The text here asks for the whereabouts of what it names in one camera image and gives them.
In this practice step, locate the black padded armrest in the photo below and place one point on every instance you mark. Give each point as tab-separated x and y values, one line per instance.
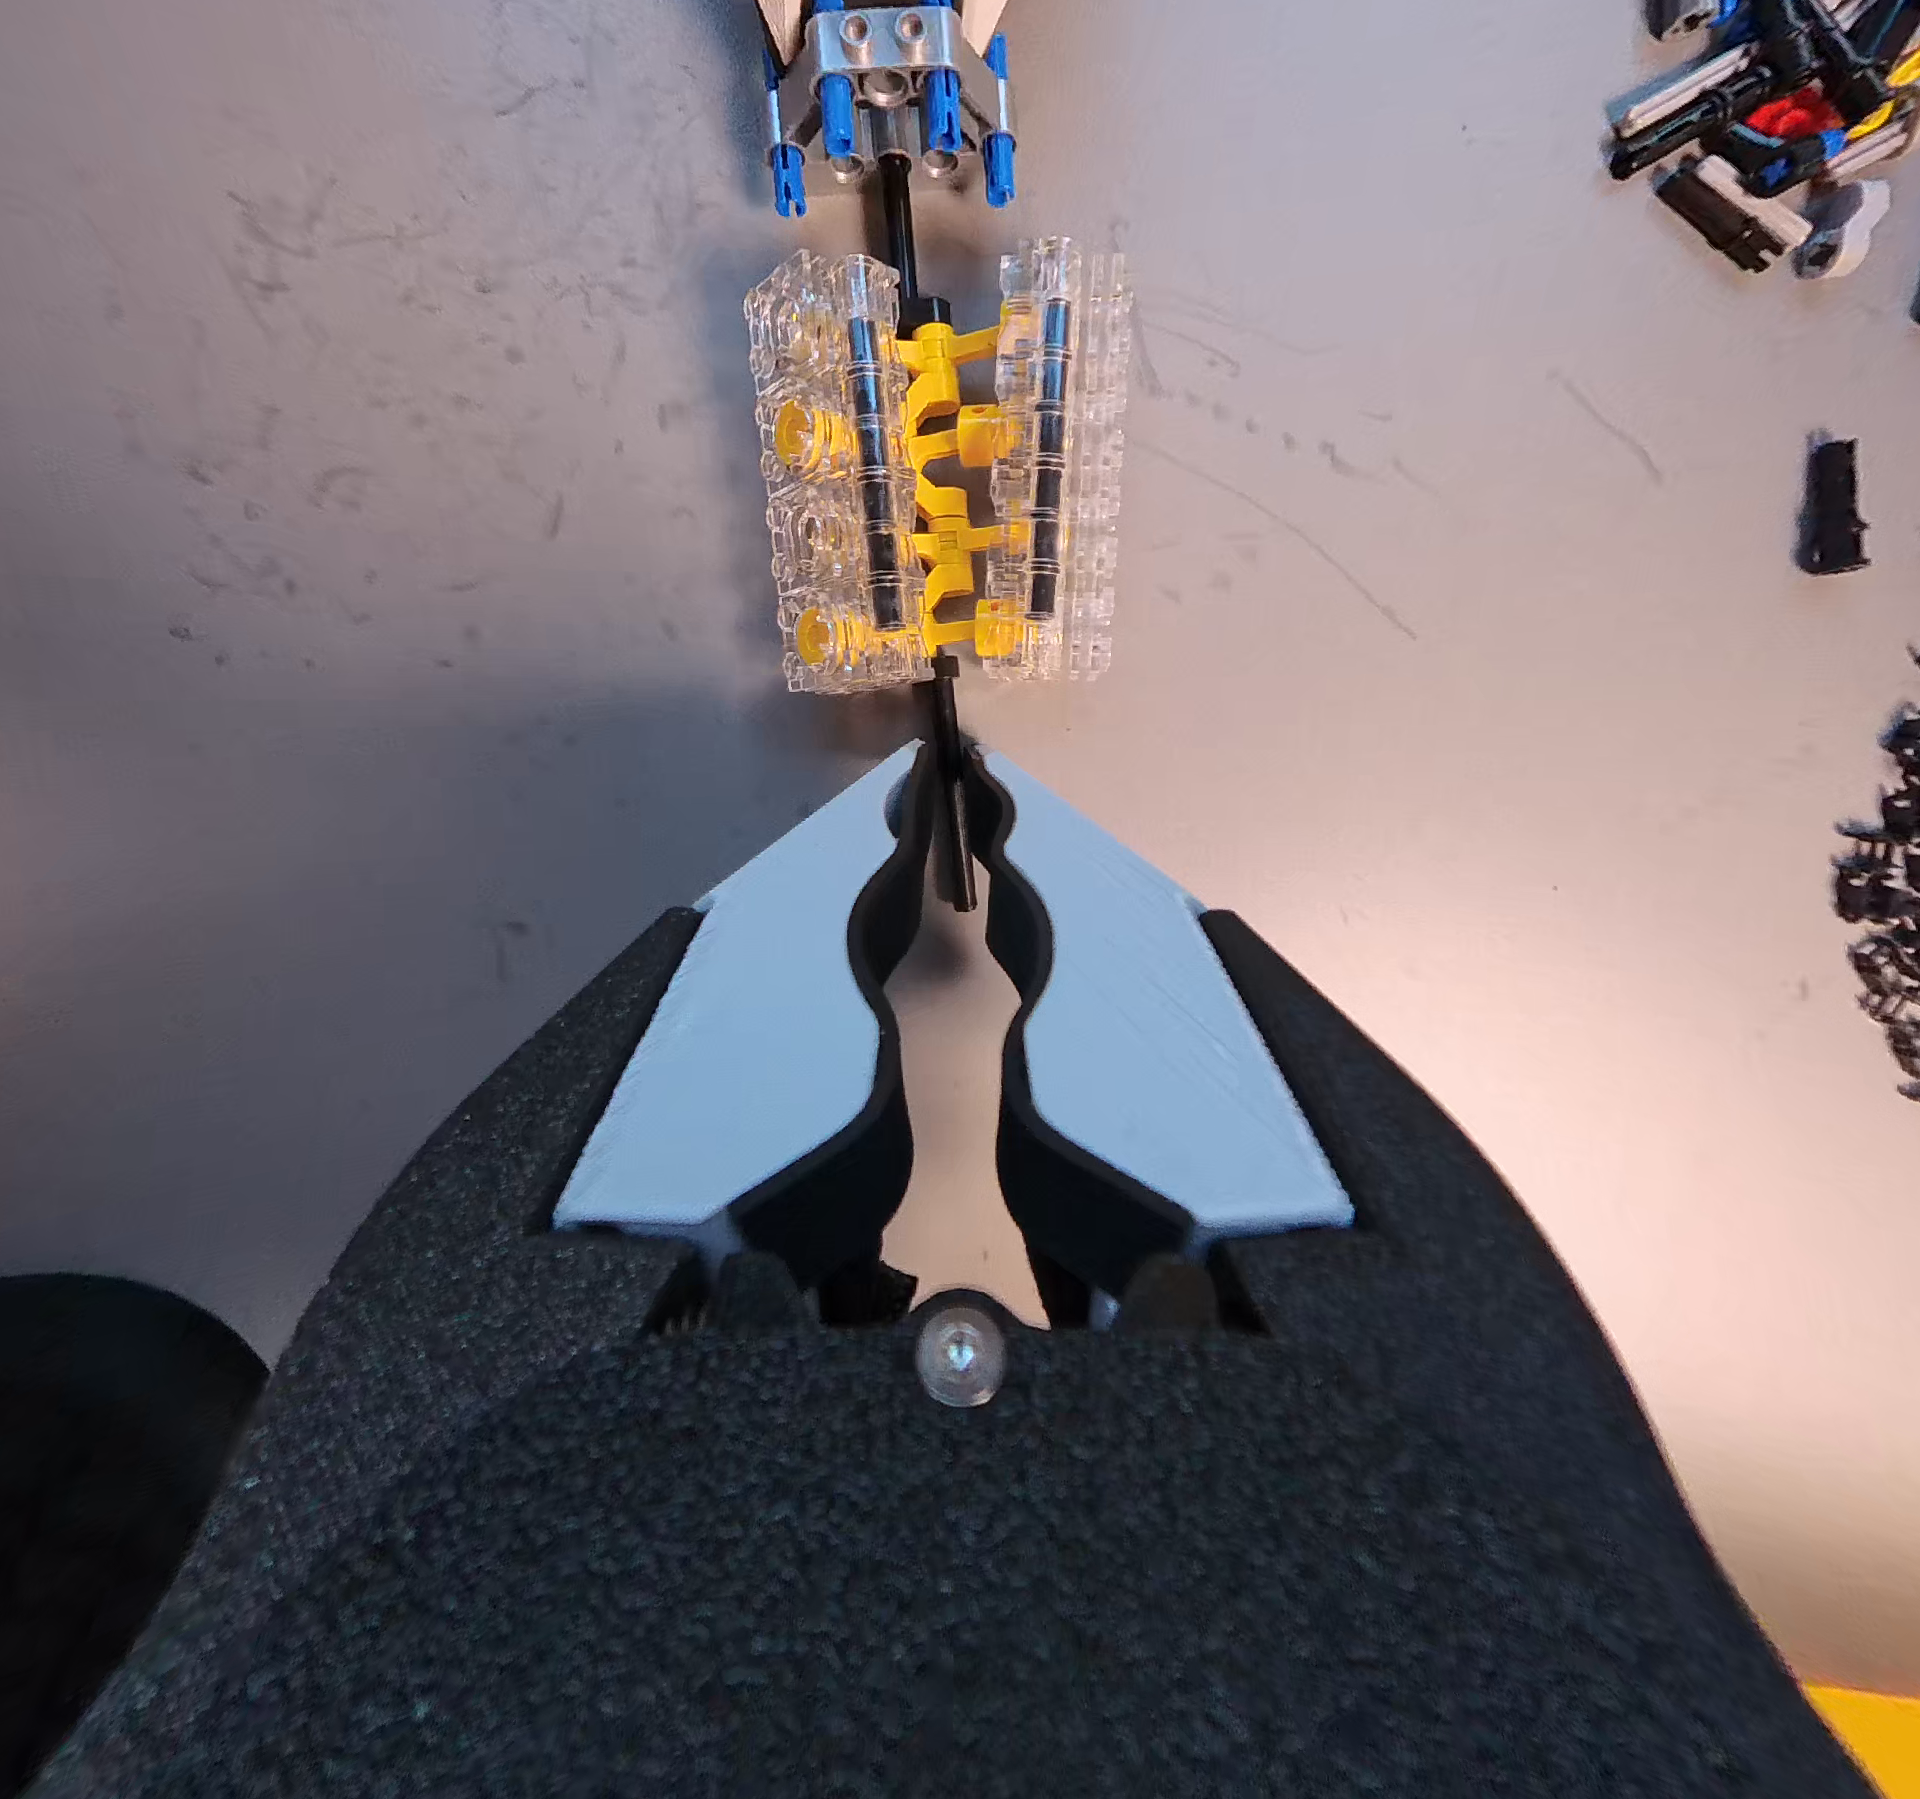
104	1498

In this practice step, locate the yellow plastic bin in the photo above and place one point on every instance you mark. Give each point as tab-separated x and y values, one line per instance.
1875	1747

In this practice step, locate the pile of black pins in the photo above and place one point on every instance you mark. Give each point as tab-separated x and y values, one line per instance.
1890	928

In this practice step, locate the black pin connector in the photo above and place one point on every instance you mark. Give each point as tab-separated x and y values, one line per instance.
1833	510

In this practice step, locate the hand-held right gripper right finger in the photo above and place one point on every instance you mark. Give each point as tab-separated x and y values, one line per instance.
1171	1063

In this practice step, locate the clear block with yellow pistons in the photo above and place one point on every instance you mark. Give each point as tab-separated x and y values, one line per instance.
817	329

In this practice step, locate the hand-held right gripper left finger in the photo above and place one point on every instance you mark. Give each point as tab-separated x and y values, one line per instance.
737	1063

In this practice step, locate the blue connector pin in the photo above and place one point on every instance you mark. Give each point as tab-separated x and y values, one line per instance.
1000	164
787	179
833	104
941	104

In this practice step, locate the grey beam frame with holes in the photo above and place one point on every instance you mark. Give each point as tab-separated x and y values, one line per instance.
886	66

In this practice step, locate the pile of mixed building parts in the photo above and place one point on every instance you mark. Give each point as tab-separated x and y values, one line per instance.
1754	73

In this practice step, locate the black axle rod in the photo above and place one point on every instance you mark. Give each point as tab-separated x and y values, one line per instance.
901	224

